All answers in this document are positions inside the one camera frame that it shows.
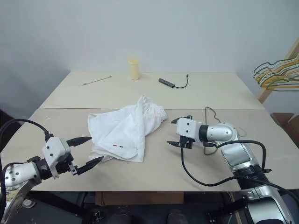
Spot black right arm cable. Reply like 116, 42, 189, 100
179, 139, 299, 196

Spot pale yellow plastic cup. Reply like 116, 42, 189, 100
128, 58, 140, 81

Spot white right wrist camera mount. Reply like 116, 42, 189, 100
176, 117, 203, 143

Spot wooden clothes rack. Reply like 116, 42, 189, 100
257, 37, 299, 103

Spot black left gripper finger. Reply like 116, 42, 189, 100
67, 136, 93, 147
77, 156, 104, 175

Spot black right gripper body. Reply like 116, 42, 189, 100
179, 136, 195, 149

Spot white shorts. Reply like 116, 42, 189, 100
87, 94, 168, 163

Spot olive wire hanger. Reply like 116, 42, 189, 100
204, 106, 249, 156

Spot black bulky object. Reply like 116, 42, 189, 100
0, 108, 22, 154

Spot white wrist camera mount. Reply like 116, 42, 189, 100
42, 137, 71, 180
176, 117, 203, 143

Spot thin green pen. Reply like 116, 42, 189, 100
81, 76, 112, 86

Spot dark rounded shape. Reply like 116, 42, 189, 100
167, 209, 188, 224

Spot grey USB hub with cable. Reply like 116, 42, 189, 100
158, 74, 190, 89

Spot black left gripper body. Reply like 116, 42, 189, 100
56, 153, 79, 175

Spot bunch of hangers on rack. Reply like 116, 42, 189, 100
256, 67, 299, 87

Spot brown cardboard box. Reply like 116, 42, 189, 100
271, 112, 299, 145

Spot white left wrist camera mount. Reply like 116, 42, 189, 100
42, 137, 71, 180

